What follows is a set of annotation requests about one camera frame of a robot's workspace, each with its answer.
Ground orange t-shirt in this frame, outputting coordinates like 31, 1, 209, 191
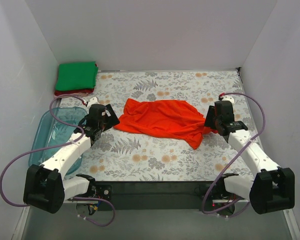
114, 98, 208, 150

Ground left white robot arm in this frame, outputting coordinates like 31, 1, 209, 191
23, 103, 120, 214

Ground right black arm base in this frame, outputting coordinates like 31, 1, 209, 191
194, 184, 228, 201

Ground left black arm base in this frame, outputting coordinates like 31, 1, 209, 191
88, 184, 113, 201

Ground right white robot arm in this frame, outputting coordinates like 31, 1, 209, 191
203, 100, 295, 215

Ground folded pink t-shirt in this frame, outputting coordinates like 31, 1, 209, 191
80, 92, 91, 97

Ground clear teal plastic bin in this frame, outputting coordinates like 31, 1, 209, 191
28, 107, 87, 166

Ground folded green t-shirt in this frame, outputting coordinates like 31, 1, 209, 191
54, 61, 99, 92

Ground folded dark red t-shirt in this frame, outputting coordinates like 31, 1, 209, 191
54, 62, 99, 97

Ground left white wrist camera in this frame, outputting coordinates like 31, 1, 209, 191
83, 97, 99, 108

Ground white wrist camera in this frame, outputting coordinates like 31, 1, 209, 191
218, 93, 235, 104
83, 97, 99, 108

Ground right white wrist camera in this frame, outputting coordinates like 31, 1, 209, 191
218, 93, 235, 104

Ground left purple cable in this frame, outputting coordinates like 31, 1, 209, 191
0, 95, 116, 227

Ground aluminium frame rail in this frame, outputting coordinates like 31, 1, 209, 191
283, 209, 300, 240

